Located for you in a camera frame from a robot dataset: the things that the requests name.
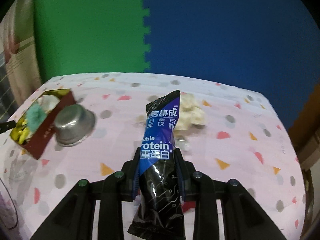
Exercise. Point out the brown wooden furniture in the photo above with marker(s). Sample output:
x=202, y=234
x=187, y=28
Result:
x=304, y=133

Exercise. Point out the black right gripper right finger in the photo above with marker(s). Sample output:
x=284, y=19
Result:
x=185, y=170

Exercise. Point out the yellow soft toy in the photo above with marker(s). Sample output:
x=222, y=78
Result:
x=24, y=132

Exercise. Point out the blue black protein drink packet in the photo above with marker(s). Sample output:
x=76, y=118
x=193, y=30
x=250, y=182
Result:
x=160, y=214

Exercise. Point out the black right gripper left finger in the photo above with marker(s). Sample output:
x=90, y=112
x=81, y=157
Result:
x=131, y=180

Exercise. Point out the beige printed curtain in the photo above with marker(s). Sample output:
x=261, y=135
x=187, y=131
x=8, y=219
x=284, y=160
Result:
x=20, y=75

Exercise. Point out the bag of cotton swabs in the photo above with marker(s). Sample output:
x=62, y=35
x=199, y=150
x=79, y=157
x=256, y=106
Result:
x=180, y=140

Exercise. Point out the teal fluffy scrunchie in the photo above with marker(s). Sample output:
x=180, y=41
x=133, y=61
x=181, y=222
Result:
x=35, y=116

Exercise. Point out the pink patterned tablecloth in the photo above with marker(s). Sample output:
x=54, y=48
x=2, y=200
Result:
x=243, y=138

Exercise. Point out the cream satin scrunchie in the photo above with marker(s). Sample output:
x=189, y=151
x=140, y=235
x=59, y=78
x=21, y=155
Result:
x=191, y=114

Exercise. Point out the green foam mat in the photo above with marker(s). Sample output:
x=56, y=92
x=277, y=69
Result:
x=90, y=36

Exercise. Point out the stainless steel bowl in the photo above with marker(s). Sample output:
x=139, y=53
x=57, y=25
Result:
x=73, y=124

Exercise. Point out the white cloth in box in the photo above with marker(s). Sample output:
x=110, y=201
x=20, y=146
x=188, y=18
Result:
x=48, y=102

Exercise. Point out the red gold tin box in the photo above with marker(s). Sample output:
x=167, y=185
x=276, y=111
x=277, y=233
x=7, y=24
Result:
x=36, y=145

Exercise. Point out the blue foam mat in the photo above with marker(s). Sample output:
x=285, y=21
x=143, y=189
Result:
x=268, y=46

